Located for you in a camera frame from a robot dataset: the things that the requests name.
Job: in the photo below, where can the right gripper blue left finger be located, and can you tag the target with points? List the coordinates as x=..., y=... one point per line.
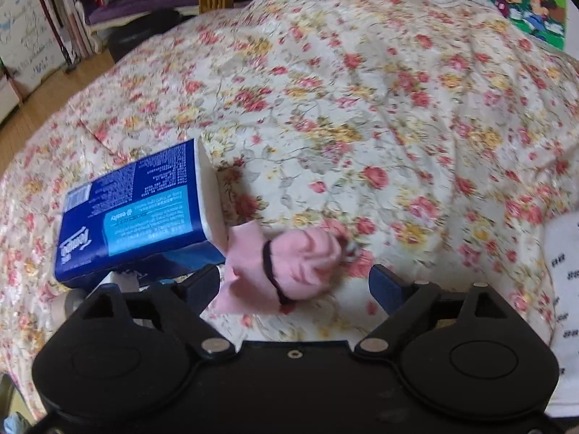
x=199, y=289

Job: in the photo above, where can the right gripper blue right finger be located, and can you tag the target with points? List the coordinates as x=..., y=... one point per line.
x=389, y=290

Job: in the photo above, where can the white tissue pack upper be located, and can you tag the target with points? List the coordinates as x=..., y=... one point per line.
x=125, y=281

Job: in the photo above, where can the white tissue pack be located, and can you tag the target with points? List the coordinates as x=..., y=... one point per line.
x=125, y=281
x=561, y=247

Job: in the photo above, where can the pink rolled cloth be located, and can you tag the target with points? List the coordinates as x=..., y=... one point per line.
x=264, y=275

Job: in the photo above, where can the blue Tempo tissue box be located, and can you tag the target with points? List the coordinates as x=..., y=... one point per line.
x=159, y=217

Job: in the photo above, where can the beige tape roll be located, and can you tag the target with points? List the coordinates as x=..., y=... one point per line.
x=64, y=305

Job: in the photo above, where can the floral quilted bedspread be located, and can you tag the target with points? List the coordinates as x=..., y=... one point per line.
x=434, y=135

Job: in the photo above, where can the white tissue pack lower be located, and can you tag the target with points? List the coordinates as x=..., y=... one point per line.
x=561, y=247

